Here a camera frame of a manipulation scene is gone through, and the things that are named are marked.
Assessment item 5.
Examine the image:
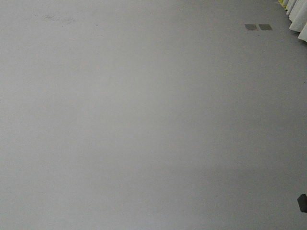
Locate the black robot gripper part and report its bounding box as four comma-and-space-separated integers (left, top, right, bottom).
297, 194, 307, 212

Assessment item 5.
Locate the right grey floor plate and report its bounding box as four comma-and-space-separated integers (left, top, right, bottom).
259, 24, 273, 31

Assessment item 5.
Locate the grey floor plate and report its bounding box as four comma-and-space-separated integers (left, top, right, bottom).
259, 24, 273, 31
244, 24, 258, 31

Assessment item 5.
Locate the left grey floor plate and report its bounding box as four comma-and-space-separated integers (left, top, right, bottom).
244, 24, 258, 31

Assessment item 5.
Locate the white curtain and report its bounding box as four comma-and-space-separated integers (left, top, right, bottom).
278, 0, 307, 42

